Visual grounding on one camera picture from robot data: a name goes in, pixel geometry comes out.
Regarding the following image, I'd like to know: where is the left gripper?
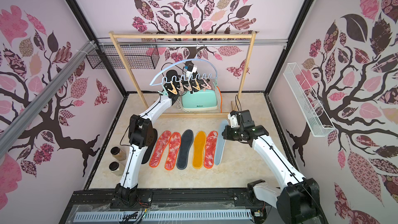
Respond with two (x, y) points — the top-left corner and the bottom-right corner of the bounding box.
(173, 76), (207, 93)

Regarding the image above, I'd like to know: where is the light blue clip hanger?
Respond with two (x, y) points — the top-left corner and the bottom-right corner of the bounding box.
(149, 58), (218, 94)

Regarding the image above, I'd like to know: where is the light blue insole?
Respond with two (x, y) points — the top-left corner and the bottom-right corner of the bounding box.
(214, 120), (229, 166)

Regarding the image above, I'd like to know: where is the yellow insole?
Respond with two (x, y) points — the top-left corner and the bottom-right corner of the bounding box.
(192, 131), (206, 170)

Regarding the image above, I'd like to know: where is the dark grey insole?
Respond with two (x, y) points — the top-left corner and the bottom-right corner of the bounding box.
(176, 129), (194, 170)

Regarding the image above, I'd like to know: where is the red patterned insole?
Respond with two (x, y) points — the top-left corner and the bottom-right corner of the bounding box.
(149, 131), (172, 168)
(165, 132), (181, 171)

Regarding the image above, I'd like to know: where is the black insole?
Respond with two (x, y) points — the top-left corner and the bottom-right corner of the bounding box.
(142, 129), (158, 164)

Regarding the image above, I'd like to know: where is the orange edged insole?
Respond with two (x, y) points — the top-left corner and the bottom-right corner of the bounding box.
(216, 86), (223, 113)

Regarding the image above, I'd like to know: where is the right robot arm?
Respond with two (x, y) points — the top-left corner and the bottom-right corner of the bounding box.
(222, 110), (327, 224)

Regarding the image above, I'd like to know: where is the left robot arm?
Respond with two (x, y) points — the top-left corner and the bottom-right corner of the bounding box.
(115, 70), (180, 207)

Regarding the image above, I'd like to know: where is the mint green toaster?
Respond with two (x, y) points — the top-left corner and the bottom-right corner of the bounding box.
(181, 89), (218, 112)

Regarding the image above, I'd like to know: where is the wooden clothes rack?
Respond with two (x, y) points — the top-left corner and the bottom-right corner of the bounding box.
(109, 31), (257, 117)

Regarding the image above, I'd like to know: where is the glass jar dark lid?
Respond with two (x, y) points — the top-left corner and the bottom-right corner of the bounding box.
(110, 146), (126, 161)

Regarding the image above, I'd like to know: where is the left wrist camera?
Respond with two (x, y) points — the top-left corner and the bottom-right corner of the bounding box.
(184, 61), (197, 76)

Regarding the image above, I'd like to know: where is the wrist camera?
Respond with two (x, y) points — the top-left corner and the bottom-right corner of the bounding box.
(228, 111), (241, 128)
(184, 61), (197, 76)

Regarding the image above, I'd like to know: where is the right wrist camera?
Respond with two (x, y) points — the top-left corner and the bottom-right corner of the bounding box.
(228, 111), (241, 128)

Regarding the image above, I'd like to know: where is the black wire basket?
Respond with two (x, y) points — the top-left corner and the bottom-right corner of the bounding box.
(86, 44), (160, 69)

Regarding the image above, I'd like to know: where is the white wire shelf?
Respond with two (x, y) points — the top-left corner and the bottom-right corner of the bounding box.
(283, 63), (336, 137)

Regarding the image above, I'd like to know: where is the white slotted cable duct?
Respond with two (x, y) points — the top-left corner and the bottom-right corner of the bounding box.
(72, 209), (252, 224)

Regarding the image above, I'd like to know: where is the grey aluminium rail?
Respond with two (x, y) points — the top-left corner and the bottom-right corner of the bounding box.
(1, 41), (96, 157)

